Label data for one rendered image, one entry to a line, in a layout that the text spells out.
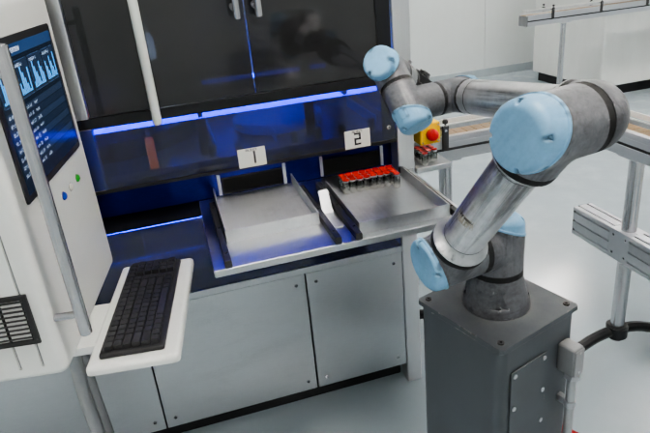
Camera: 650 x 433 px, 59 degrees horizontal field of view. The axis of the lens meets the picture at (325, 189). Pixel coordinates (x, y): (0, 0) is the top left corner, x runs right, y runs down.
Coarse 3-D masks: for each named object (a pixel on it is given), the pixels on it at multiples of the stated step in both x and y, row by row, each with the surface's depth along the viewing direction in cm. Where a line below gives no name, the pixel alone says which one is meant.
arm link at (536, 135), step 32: (544, 96) 84; (576, 96) 85; (512, 128) 86; (544, 128) 81; (576, 128) 83; (608, 128) 86; (512, 160) 87; (544, 160) 83; (480, 192) 100; (512, 192) 95; (448, 224) 113; (480, 224) 104; (416, 256) 121; (448, 256) 113; (480, 256) 114
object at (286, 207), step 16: (240, 192) 186; (256, 192) 185; (272, 192) 184; (288, 192) 183; (304, 192) 173; (224, 208) 176; (240, 208) 175; (256, 208) 174; (272, 208) 172; (288, 208) 171; (304, 208) 170; (224, 224) 165; (240, 224) 164; (256, 224) 155; (272, 224) 156; (288, 224) 157; (304, 224) 159; (240, 240) 155
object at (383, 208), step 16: (400, 176) 187; (336, 192) 170; (368, 192) 177; (384, 192) 176; (400, 192) 174; (416, 192) 173; (432, 192) 165; (352, 208) 167; (368, 208) 166; (384, 208) 165; (400, 208) 164; (416, 208) 163; (432, 208) 155; (448, 208) 156; (368, 224) 151; (384, 224) 153; (400, 224) 154
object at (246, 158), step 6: (240, 150) 173; (246, 150) 174; (252, 150) 174; (258, 150) 175; (264, 150) 175; (240, 156) 174; (246, 156) 174; (252, 156) 175; (258, 156) 176; (264, 156) 176; (240, 162) 175; (246, 162) 175; (252, 162) 176; (258, 162) 176; (264, 162) 177; (240, 168) 175
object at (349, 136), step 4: (368, 128) 182; (344, 132) 181; (348, 132) 181; (352, 132) 181; (356, 132) 182; (364, 132) 183; (368, 132) 183; (344, 136) 181; (348, 136) 182; (352, 136) 182; (356, 136) 182; (364, 136) 183; (368, 136) 183; (344, 140) 182; (348, 140) 182; (352, 140) 182; (356, 140) 183; (360, 140) 183; (364, 140) 184; (368, 140) 184; (348, 144) 182; (352, 144) 183; (360, 144) 184; (364, 144) 184; (368, 144) 184; (348, 148) 183; (352, 148) 183
